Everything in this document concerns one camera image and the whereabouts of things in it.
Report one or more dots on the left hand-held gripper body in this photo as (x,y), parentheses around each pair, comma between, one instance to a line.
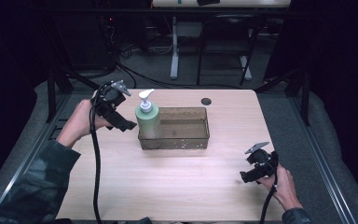
(110,98)

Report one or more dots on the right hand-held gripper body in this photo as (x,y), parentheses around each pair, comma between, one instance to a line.
(262,161)

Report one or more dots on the green soap pump bottle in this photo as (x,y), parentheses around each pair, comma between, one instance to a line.
(148,119)

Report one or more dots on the clear brown plastic bin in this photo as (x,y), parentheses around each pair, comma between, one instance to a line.
(183,130)

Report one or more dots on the person's right hand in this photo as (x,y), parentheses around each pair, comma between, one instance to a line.
(282,189)

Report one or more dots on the person's left hand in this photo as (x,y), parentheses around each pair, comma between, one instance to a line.
(80,121)

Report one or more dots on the black metal stand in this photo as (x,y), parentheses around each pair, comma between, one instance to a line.
(301,90)
(57,84)

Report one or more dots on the black computer tower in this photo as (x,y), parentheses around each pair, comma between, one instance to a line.
(87,40)

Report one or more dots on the white desk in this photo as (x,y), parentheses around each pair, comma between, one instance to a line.
(174,46)

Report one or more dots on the black chair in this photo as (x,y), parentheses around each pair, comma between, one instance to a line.
(227,34)

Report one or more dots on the black object on desk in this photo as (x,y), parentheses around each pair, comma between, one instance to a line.
(208,2)

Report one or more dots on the metal floor rail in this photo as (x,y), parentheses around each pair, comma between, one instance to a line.
(31,155)
(323,161)

